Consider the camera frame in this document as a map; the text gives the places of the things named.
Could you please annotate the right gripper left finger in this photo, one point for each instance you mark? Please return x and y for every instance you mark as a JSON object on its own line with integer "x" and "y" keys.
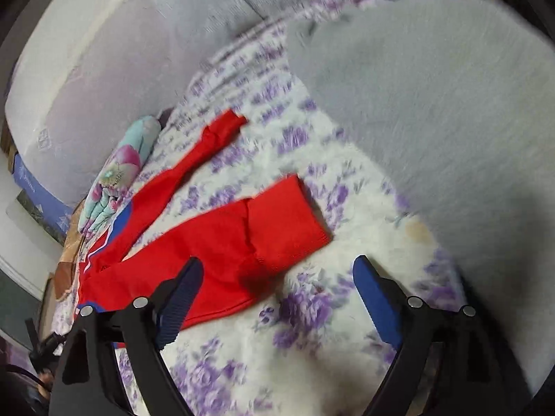
{"x": 88, "y": 381}

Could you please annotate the folded floral blanket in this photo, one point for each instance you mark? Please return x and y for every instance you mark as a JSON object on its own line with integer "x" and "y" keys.
{"x": 118, "y": 174}

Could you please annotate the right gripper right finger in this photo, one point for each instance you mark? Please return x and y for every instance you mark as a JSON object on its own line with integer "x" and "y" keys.
{"x": 477, "y": 373}

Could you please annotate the red track pants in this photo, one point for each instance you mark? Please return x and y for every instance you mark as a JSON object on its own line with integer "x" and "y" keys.
{"x": 244, "y": 246}

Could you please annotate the white lace bed curtain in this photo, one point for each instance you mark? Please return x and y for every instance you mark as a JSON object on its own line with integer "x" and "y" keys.
{"x": 92, "y": 67}

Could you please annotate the blue printed poster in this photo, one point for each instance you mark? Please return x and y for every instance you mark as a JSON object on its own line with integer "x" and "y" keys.
{"x": 52, "y": 212}

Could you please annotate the purple floral bedspread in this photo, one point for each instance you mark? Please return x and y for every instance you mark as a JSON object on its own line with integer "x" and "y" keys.
{"x": 253, "y": 178}

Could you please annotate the grey garment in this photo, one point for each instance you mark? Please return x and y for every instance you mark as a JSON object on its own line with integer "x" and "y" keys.
{"x": 454, "y": 101}

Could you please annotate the brown pillow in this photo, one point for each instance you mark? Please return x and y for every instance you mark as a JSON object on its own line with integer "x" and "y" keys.
{"x": 66, "y": 266}

